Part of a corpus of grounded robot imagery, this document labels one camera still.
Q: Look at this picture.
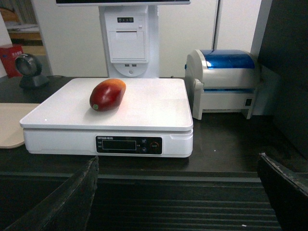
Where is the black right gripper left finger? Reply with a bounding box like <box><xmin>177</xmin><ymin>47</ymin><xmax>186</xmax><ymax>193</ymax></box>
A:
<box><xmin>5</xmin><ymin>156</ymin><xmax>99</xmax><ymax>231</ymax></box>

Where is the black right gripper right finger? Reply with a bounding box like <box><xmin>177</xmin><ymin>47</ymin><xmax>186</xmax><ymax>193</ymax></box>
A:
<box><xmin>257</xmin><ymin>153</ymin><xmax>308</xmax><ymax>231</ymax></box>

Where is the black checkout counter cabinet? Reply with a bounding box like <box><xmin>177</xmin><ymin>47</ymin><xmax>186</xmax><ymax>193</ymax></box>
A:
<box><xmin>0</xmin><ymin>77</ymin><xmax>308</xmax><ymax>231</ymax></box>

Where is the white checkout scale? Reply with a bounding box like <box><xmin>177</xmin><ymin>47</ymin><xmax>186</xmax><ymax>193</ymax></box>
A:
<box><xmin>20</xmin><ymin>78</ymin><xmax>193</xmax><ymax>158</ymax></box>

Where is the beige plastic tray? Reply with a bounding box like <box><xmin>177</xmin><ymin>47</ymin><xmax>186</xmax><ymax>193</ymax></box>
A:
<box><xmin>0</xmin><ymin>103</ymin><xmax>39</xmax><ymax>149</ymax></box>

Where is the white blue label printer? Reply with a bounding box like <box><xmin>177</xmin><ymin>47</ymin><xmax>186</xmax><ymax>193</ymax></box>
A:
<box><xmin>184</xmin><ymin>50</ymin><xmax>260</xmax><ymax>120</ymax></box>

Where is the black round barcode scanner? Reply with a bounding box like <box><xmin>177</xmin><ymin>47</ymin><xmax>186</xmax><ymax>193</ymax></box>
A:
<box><xmin>15</xmin><ymin>53</ymin><xmax>49</xmax><ymax>89</ymax></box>

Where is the red fire extinguisher box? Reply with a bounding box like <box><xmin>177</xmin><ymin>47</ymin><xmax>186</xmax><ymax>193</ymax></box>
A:
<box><xmin>0</xmin><ymin>44</ymin><xmax>24</xmax><ymax>78</ymax></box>

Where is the white partition panel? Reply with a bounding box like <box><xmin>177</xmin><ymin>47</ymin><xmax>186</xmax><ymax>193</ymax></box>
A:
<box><xmin>32</xmin><ymin>0</ymin><xmax>262</xmax><ymax>77</ymax></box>

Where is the wooden pallet table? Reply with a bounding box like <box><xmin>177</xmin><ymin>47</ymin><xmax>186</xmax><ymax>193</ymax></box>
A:
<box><xmin>0</xmin><ymin>7</ymin><xmax>47</xmax><ymax>56</ymax></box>

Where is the white POS terminal stand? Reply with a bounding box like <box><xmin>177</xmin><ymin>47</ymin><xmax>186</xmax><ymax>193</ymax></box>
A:
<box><xmin>56</xmin><ymin>0</ymin><xmax>191</xmax><ymax>78</ymax></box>

